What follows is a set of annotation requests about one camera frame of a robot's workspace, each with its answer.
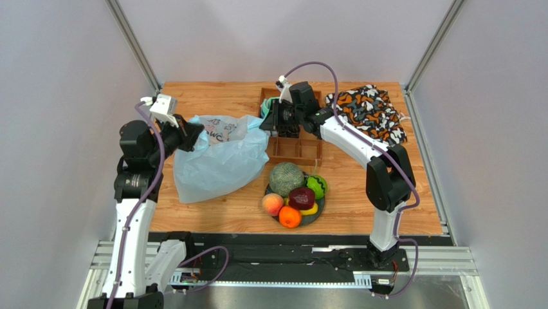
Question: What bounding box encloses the wooden compartment tray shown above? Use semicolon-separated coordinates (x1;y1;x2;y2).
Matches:
261;88;323;166

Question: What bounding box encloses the orange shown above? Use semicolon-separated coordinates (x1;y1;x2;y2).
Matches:
279;205;302;229

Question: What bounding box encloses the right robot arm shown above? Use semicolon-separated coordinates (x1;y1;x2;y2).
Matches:
260;76;418;269

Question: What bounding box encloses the yellow mango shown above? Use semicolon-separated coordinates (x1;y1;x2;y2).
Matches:
300;203;319;216

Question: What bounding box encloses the dark red apple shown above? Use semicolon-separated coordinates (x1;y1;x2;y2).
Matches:
288;187;316;211

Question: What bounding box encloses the dark grey plate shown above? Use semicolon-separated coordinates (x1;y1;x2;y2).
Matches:
264;172;325;228

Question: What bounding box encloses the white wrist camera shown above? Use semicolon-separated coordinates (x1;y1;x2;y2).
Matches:
276;75;293;104
140;94;179;127

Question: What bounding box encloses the green white sock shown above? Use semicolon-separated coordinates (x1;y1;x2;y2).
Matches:
259;97;279;118

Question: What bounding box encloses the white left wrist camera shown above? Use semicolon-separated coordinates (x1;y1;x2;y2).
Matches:
140;94;179;127

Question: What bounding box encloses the peach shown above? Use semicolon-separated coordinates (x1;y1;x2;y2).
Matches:
261;193;285;216

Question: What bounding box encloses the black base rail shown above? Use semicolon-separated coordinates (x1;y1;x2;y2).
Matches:
147;231;412;285

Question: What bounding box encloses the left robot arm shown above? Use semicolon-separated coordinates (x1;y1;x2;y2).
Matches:
87;115;205;308

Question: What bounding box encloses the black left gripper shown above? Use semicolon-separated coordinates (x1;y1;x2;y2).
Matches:
147;114;204;166

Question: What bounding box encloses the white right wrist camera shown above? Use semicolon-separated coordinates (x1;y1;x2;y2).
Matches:
276;75;293;104

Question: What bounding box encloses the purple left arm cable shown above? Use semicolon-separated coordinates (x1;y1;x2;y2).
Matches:
104;100;166;309

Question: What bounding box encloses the light blue cartoon plastic bag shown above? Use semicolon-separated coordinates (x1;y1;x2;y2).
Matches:
173;115;269;203

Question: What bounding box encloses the orange camouflage cloth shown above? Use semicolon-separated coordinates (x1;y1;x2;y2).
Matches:
324;84;408;146

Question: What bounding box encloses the netted green melon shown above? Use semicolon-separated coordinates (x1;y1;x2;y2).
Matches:
269;162;304;197

